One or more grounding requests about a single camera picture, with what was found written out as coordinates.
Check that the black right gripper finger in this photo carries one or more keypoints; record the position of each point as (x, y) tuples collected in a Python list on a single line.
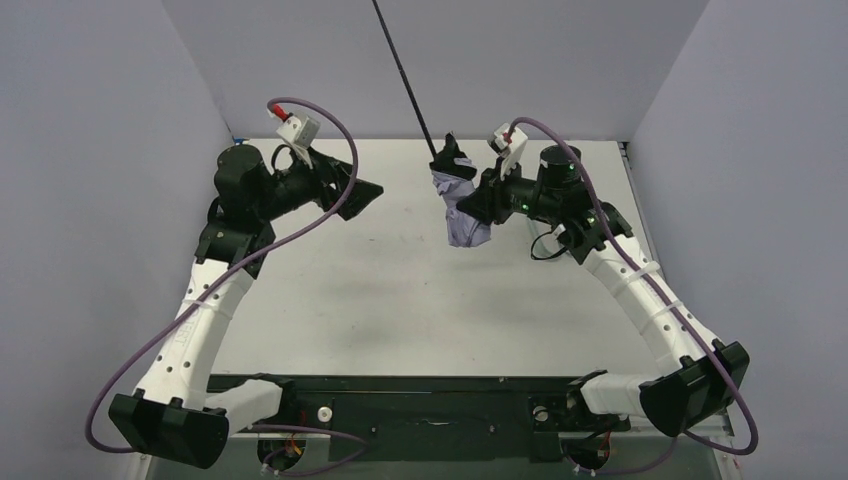
[(479, 205), (452, 161)]

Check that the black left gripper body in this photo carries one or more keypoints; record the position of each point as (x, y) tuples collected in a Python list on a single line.
[(332, 183)]

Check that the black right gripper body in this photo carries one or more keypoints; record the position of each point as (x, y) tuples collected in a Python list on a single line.
[(500, 192)]

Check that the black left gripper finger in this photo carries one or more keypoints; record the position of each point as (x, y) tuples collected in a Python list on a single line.
[(361, 196), (327, 165)]

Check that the lilac black umbrella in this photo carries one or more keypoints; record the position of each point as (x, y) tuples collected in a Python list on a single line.
[(463, 231)]

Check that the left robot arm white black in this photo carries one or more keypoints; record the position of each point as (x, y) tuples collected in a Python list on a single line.
[(170, 414)]

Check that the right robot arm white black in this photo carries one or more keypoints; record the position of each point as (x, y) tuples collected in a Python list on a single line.
[(699, 375)]

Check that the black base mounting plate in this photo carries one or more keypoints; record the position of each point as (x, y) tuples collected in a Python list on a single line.
[(443, 418)]

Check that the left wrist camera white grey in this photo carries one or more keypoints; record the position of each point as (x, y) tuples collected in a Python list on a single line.
[(297, 130)]

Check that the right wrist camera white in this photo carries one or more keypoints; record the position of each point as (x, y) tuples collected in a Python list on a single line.
[(509, 143)]

